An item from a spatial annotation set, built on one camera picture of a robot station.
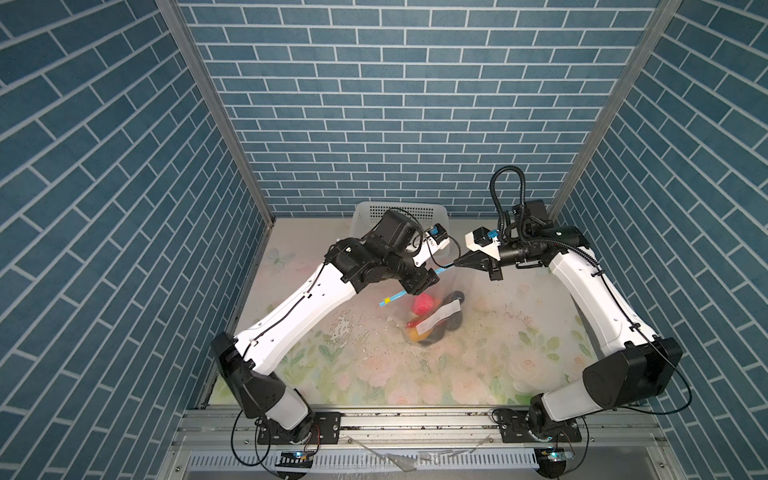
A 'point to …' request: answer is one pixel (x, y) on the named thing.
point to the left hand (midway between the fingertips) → (430, 269)
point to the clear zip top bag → (433, 318)
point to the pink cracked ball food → (422, 304)
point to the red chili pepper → (418, 318)
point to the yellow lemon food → (415, 336)
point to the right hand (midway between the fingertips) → (456, 255)
